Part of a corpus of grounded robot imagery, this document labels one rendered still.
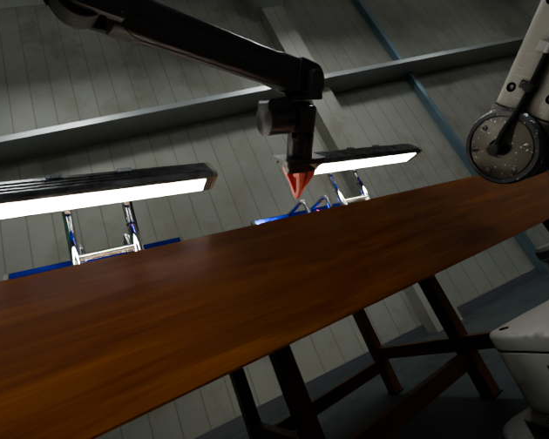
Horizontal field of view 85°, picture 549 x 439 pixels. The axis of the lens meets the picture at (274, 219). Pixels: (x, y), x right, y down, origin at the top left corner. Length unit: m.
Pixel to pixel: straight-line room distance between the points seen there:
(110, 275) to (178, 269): 0.08
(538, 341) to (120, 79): 4.06
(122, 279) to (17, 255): 2.97
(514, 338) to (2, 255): 3.39
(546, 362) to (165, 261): 0.51
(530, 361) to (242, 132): 3.27
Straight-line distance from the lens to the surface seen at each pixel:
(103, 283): 0.42
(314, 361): 2.89
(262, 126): 0.62
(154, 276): 0.42
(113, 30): 0.51
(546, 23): 0.61
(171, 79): 4.07
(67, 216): 1.00
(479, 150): 0.66
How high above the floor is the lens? 0.61
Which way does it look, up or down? 18 degrees up
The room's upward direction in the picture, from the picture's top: 23 degrees counter-clockwise
